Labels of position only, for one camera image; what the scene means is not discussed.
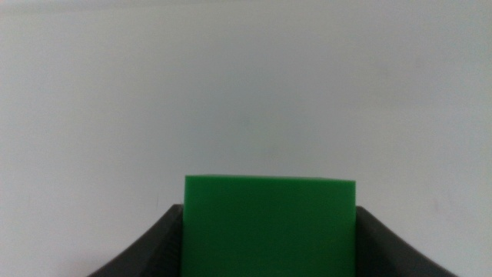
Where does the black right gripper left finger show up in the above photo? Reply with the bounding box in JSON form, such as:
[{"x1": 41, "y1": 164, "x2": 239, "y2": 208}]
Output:
[{"x1": 86, "y1": 203, "x2": 185, "y2": 277}]

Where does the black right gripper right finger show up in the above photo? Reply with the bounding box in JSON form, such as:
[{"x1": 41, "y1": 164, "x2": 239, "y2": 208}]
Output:
[{"x1": 354, "y1": 205, "x2": 459, "y2": 277}]

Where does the green cube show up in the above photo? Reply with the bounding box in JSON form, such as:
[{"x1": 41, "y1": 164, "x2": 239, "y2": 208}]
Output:
[{"x1": 180, "y1": 174, "x2": 357, "y2": 277}]

